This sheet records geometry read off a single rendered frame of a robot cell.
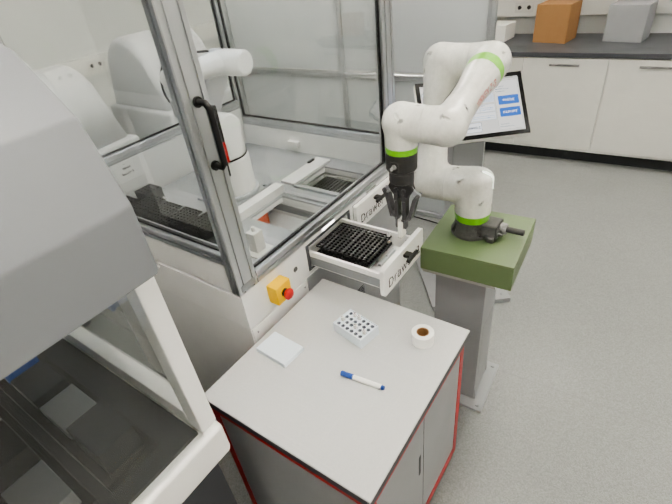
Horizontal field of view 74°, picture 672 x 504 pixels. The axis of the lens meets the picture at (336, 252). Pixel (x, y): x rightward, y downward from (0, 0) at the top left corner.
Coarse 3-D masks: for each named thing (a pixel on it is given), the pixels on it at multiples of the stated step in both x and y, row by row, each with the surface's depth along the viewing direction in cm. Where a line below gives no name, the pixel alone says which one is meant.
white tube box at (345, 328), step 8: (352, 312) 149; (336, 320) 146; (352, 320) 146; (360, 320) 145; (368, 320) 144; (336, 328) 145; (344, 328) 143; (352, 328) 143; (360, 328) 142; (368, 328) 142; (376, 328) 142; (344, 336) 144; (352, 336) 140; (360, 336) 140; (368, 336) 140; (360, 344) 139
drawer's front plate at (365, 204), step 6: (384, 180) 196; (378, 186) 192; (384, 186) 194; (372, 192) 188; (378, 192) 191; (366, 198) 184; (372, 198) 188; (384, 198) 197; (360, 204) 181; (366, 204) 185; (372, 204) 190; (384, 204) 199; (354, 210) 180; (360, 210) 182; (366, 210) 186; (372, 210) 191; (378, 210) 196; (354, 216) 182; (360, 216) 184; (366, 216) 188; (372, 216) 192; (360, 222) 185; (366, 222) 189
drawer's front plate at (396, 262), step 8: (416, 232) 160; (408, 240) 156; (416, 240) 160; (400, 248) 153; (408, 248) 155; (416, 248) 162; (392, 256) 149; (400, 256) 151; (416, 256) 164; (392, 264) 147; (400, 264) 153; (384, 272) 144; (392, 272) 149; (384, 280) 145; (392, 280) 151; (384, 288) 147; (392, 288) 153
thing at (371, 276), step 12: (348, 228) 180; (372, 228) 172; (396, 240) 168; (312, 252) 162; (312, 264) 165; (324, 264) 161; (336, 264) 158; (348, 264) 154; (384, 264) 161; (348, 276) 157; (360, 276) 154; (372, 276) 150
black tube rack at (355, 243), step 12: (336, 228) 173; (360, 228) 171; (324, 240) 167; (336, 240) 166; (348, 240) 165; (360, 240) 164; (372, 240) 163; (384, 240) 168; (324, 252) 166; (336, 252) 160; (348, 252) 159; (360, 252) 159; (384, 252) 163; (360, 264) 157; (372, 264) 157
